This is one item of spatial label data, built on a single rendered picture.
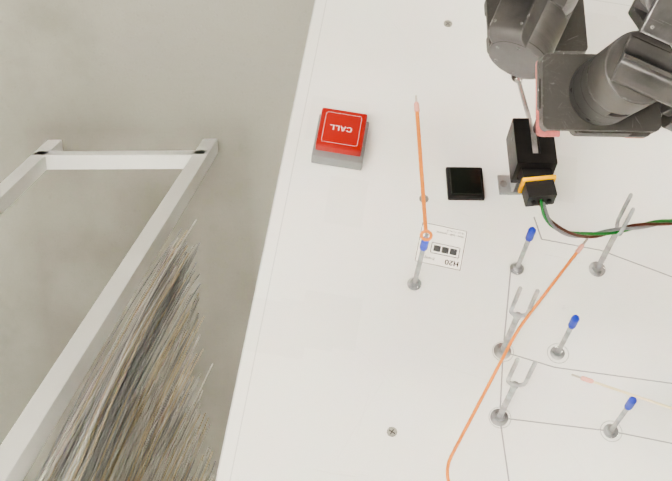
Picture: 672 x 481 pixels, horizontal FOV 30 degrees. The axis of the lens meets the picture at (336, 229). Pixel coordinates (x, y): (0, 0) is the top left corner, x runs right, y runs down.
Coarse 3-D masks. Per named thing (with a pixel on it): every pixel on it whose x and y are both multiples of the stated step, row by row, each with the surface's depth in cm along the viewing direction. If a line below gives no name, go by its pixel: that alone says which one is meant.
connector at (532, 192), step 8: (528, 168) 129; (536, 168) 129; (544, 168) 129; (520, 176) 130; (528, 176) 129; (528, 184) 128; (536, 184) 128; (544, 184) 128; (552, 184) 129; (528, 192) 128; (536, 192) 128; (544, 192) 128; (552, 192) 128; (528, 200) 128; (536, 200) 128; (544, 200) 129; (552, 200) 129
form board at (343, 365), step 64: (320, 0) 149; (384, 0) 149; (448, 0) 150; (320, 64) 144; (384, 64) 145; (448, 64) 145; (384, 128) 140; (448, 128) 141; (320, 192) 136; (384, 192) 136; (576, 192) 138; (640, 192) 138; (320, 256) 132; (384, 256) 132; (512, 256) 133; (576, 256) 134; (640, 256) 134; (256, 320) 128; (320, 320) 128; (384, 320) 129; (448, 320) 129; (640, 320) 130; (256, 384) 124; (320, 384) 125; (384, 384) 125; (448, 384) 126; (576, 384) 126; (640, 384) 127; (256, 448) 121; (320, 448) 121; (384, 448) 122; (448, 448) 122; (512, 448) 123; (576, 448) 123; (640, 448) 123
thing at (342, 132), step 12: (324, 108) 137; (324, 120) 136; (336, 120) 136; (348, 120) 136; (360, 120) 136; (324, 132) 135; (336, 132) 135; (348, 132) 136; (360, 132) 136; (324, 144) 135; (336, 144) 135; (348, 144) 135; (360, 144) 135
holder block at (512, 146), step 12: (516, 120) 131; (528, 120) 131; (516, 132) 130; (528, 132) 130; (516, 144) 129; (528, 144) 129; (540, 144) 130; (552, 144) 130; (516, 156) 129; (528, 156) 129; (540, 156) 129; (552, 156) 129; (516, 168) 129; (552, 168) 129; (516, 180) 131
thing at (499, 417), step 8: (512, 368) 113; (528, 376) 114; (512, 384) 116; (520, 384) 116; (512, 392) 118; (504, 400) 120; (504, 408) 121; (496, 416) 123; (504, 416) 124; (496, 424) 124; (504, 424) 124
